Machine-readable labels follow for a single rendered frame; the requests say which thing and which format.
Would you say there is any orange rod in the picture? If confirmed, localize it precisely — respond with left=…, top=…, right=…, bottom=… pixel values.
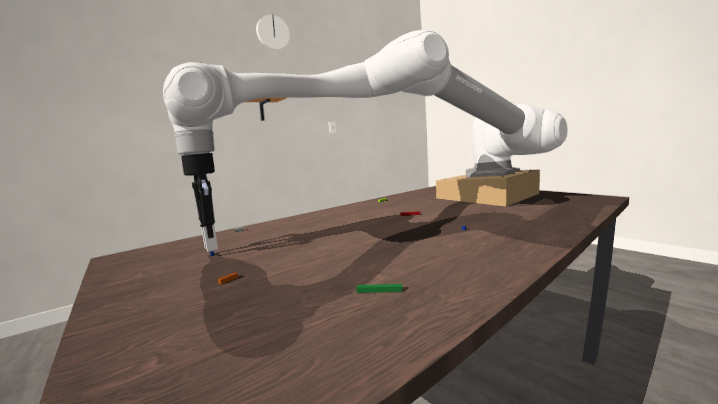
left=218, top=273, right=238, bottom=284

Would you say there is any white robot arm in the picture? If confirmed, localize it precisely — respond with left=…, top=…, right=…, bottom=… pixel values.
left=163, top=30, right=568, bottom=177

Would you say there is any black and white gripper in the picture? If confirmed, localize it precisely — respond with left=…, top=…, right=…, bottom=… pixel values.
left=181, top=153, right=218, bottom=251

